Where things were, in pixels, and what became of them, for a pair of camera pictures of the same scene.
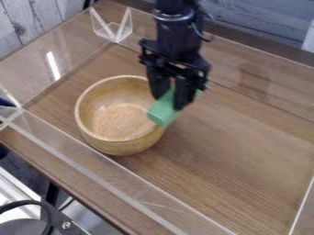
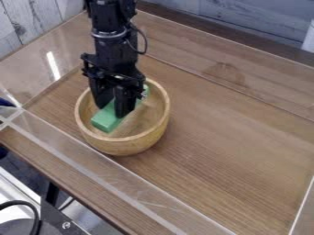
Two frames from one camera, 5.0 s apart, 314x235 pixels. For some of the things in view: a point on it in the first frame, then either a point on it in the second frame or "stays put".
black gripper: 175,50 -> 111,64
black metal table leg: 52,194 stays put
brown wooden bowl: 111,106 stays put
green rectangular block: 162,111 -> 106,117
